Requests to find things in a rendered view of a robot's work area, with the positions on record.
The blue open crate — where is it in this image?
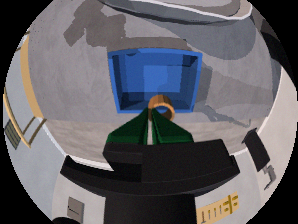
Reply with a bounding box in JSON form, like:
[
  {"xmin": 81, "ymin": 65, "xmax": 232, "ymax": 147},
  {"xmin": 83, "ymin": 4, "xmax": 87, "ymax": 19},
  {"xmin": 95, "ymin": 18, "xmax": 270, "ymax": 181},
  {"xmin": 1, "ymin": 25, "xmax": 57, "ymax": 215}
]
[{"xmin": 108, "ymin": 48, "xmax": 203, "ymax": 113}]

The bronze bushing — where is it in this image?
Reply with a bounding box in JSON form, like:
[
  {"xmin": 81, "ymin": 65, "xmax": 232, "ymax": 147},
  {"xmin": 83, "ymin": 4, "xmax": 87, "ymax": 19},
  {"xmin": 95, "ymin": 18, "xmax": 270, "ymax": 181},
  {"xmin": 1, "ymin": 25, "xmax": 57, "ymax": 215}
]
[{"xmin": 148, "ymin": 95, "xmax": 175, "ymax": 123}]

